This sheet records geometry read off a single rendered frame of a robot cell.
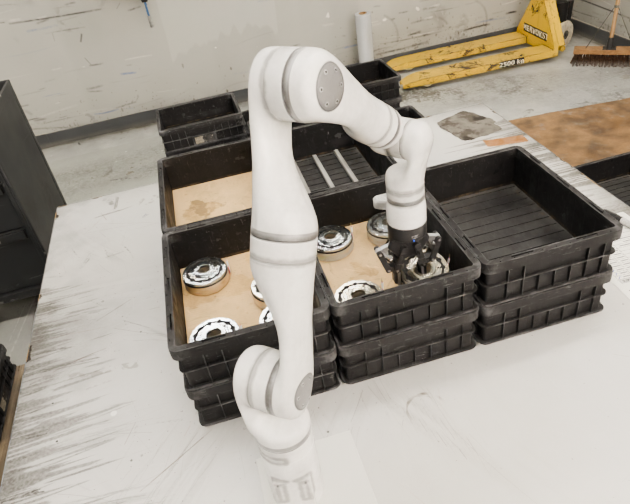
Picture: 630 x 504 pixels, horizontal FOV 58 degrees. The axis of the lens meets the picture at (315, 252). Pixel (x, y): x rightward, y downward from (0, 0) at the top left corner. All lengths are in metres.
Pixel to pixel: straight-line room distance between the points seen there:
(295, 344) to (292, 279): 0.09
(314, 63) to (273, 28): 3.78
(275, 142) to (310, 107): 0.08
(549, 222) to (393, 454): 0.65
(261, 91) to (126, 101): 3.83
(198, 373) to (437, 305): 0.47
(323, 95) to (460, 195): 0.85
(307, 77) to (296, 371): 0.39
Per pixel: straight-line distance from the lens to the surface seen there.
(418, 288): 1.08
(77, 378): 1.44
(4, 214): 2.65
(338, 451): 1.12
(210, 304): 1.27
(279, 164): 0.75
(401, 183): 1.02
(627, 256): 1.57
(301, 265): 0.75
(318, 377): 1.17
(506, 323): 1.27
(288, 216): 0.73
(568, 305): 1.33
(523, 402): 1.20
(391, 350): 1.18
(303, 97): 0.69
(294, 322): 0.78
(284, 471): 0.97
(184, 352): 1.05
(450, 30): 4.97
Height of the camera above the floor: 1.63
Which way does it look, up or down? 37 degrees down
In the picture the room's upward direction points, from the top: 10 degrees counter-clockwise
